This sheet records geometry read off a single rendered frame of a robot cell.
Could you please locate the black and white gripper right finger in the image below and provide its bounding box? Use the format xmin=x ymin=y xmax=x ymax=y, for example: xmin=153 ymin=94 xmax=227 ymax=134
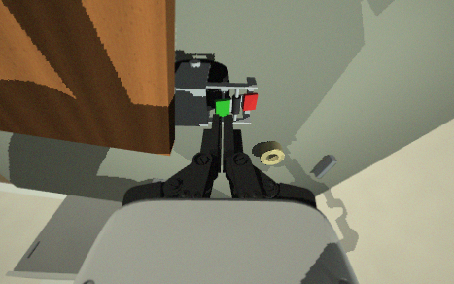
xmin=223 ymin=115 xmax=317 ymax=208

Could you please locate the brown wooden dolly with black wheels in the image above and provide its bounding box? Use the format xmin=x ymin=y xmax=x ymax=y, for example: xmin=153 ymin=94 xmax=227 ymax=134
xmin=0 ymin=0 xmax=258 ymax=156

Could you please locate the beige roll of tape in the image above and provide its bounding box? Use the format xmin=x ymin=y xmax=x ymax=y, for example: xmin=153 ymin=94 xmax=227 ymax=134
xmin=259 ymin=141 xmax=285 ymax=165

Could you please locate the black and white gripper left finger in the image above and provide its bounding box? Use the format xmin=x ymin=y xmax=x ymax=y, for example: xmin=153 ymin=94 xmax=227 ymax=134
xmin=122 ymin=114 xmax=222 ymax=206

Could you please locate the grey rectangular block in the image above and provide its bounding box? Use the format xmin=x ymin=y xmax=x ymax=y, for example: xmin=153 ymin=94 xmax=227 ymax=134
xmin=313 ymin=155 xmax=337 ymax=178

